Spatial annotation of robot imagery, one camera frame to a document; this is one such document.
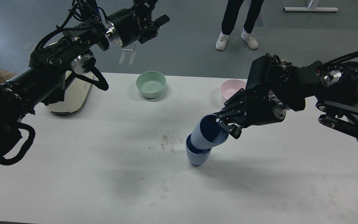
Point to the white shoe right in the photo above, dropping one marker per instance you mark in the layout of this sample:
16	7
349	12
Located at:
250	40

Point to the blue cup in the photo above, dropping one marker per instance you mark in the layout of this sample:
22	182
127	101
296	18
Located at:
197	157
208	133

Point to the cream toaster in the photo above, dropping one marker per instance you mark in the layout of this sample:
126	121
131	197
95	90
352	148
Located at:
74	99

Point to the pink bowl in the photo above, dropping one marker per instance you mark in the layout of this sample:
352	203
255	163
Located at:
230	87

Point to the green bowl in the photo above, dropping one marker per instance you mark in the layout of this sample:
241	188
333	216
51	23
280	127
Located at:
151	84

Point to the white shoe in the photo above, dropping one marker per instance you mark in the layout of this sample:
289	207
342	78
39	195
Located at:
221	42
250	40

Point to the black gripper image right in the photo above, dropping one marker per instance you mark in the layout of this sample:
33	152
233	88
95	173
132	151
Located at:
261	102

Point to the white desk foot bar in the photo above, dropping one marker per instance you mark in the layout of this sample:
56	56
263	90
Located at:
316	9

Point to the white shoe left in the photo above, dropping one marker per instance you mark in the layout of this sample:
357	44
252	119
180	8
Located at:
221	42

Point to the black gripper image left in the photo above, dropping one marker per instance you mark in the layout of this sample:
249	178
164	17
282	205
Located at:
133	24

